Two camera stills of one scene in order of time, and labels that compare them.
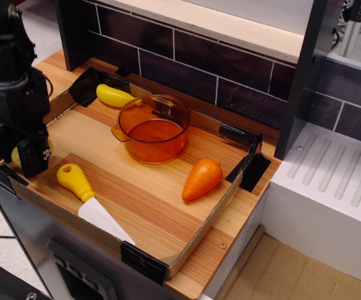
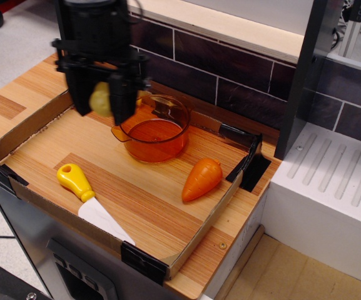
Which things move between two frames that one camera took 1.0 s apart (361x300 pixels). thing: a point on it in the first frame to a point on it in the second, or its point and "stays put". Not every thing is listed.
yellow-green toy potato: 15,156 to 99,99
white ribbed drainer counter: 324,200 stays put
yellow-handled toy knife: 89,208 stays put
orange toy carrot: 204,175 stays put
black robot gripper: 20,103 to 97,40
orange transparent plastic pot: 154,127 stays put
